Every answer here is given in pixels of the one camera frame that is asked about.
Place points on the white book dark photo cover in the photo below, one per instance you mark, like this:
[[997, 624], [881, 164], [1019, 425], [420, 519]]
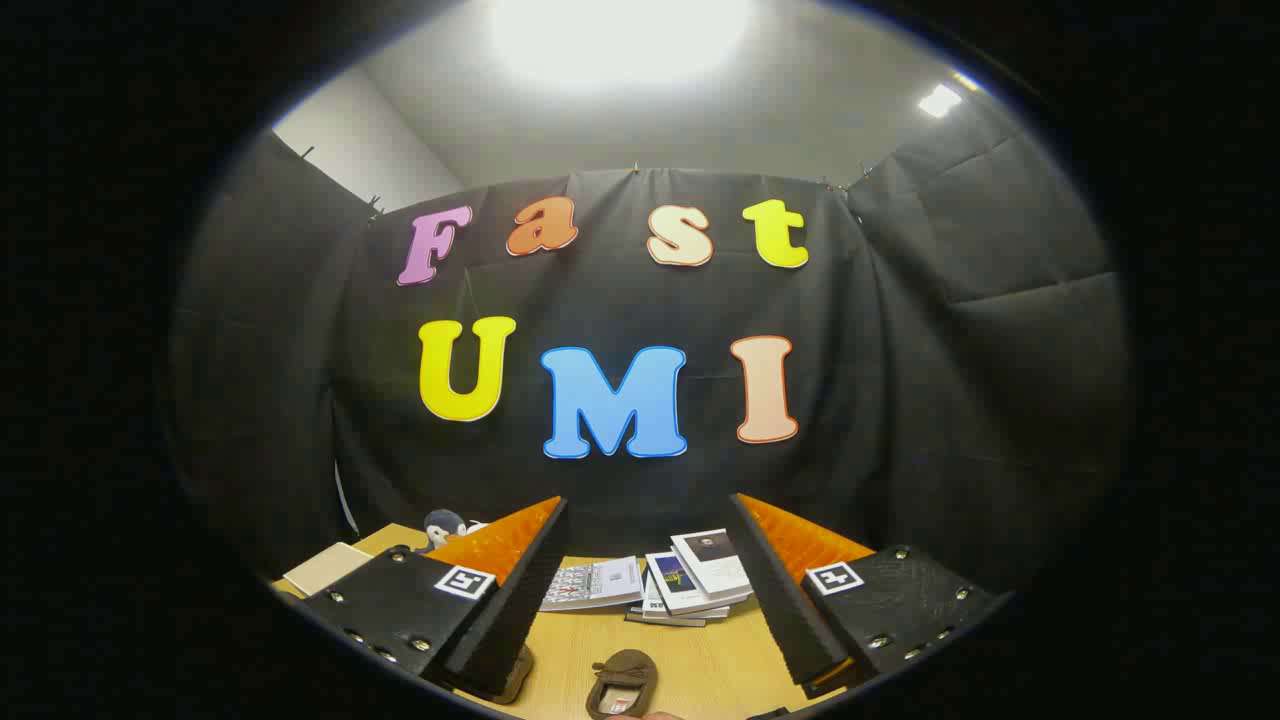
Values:
[[712, 562]]

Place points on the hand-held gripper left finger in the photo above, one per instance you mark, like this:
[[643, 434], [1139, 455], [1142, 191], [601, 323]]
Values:
[[500, 620]]

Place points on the small ceiling light panel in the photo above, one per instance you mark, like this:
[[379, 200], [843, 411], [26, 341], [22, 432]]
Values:
[[940, 100]]

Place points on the brown fuzzy shoe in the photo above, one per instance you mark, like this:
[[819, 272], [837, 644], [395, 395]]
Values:
[[520, 675], [620, 680]]

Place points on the dark blue penguin plush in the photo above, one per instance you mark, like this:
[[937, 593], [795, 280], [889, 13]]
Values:
[[442, 525]]

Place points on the grey patterned book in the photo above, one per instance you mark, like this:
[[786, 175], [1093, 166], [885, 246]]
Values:
[[595, 583]]

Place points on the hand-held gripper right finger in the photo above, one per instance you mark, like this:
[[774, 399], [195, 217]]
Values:
[[790, 620]]

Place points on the white book blue picture cover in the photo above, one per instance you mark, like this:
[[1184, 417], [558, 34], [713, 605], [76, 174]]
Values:
[[672, 585]]

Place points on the thin grey-edged book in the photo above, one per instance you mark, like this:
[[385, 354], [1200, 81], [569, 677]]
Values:
[[660, 620]]

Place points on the large ceiling light panel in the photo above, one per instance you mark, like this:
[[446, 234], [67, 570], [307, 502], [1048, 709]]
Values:
[[620, 40]]

